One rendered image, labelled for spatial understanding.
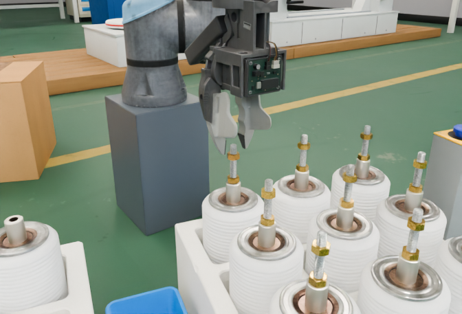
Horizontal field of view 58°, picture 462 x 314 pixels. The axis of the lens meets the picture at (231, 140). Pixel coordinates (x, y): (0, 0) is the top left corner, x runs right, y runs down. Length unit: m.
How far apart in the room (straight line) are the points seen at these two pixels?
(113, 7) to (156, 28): 4.00
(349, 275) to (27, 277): 0.41
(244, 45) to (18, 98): 0.89
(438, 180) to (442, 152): 0.05
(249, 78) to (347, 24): 3.16
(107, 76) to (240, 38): 1.89
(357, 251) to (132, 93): 0.59
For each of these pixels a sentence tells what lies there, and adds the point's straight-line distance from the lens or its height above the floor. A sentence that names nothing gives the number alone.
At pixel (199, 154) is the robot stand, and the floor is 0.17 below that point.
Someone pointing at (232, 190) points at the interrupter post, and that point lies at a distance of 0.63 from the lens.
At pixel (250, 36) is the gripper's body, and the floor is 0.50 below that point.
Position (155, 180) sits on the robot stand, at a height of 0.14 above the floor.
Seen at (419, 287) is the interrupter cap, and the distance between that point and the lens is 0.53.
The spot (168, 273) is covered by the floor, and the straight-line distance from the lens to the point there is 0.91.
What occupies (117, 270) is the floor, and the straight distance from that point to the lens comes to 0.94.
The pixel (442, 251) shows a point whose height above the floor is 0.25.
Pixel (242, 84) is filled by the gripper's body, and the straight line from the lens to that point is 0.51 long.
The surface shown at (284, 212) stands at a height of 0.23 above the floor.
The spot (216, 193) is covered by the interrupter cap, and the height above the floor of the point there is 0.25.
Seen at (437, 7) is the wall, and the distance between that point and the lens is 6.02.
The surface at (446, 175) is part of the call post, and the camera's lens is 0.81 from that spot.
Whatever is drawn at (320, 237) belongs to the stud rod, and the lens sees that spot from 0.42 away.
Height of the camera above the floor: 0.57
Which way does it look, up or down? 22 degrees down
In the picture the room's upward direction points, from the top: straight up
